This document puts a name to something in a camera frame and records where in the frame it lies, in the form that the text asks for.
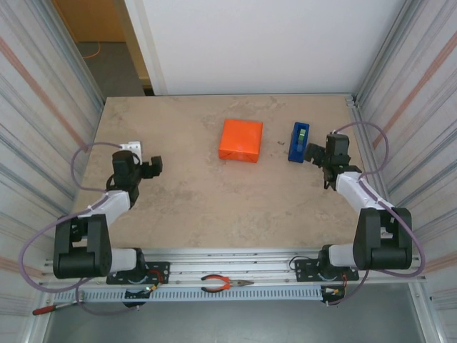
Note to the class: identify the white door frame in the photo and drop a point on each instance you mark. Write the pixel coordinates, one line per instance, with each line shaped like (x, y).
(143, 35)

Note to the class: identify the orange wrapping paper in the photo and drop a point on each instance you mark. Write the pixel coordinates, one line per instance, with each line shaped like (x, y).
(241, 141)

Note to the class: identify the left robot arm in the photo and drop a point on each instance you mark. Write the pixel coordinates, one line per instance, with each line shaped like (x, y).
(96, 232)

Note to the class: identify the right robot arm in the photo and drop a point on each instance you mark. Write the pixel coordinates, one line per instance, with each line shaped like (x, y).
(371, 232)

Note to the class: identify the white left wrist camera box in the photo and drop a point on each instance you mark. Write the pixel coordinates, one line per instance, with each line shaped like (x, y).
(133, 150)

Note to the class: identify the aluminium mounting rail frame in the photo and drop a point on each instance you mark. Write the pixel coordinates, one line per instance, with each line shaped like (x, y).
(232, 261)

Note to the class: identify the green tape roll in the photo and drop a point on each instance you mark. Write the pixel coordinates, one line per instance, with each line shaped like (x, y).
(302, 135)

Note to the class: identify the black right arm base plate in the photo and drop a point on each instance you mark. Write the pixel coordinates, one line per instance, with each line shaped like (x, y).
(303, 268)

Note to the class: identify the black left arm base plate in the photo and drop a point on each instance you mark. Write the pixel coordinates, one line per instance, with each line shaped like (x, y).
(160, 268)

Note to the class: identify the blue tape dispenser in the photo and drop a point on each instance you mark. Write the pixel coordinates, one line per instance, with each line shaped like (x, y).
(298, 143)

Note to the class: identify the brown wooden door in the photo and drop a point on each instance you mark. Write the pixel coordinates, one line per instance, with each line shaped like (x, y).
(93, 18)

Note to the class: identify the aluminium side rail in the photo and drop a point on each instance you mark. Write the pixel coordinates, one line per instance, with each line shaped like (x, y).
(360, 118)

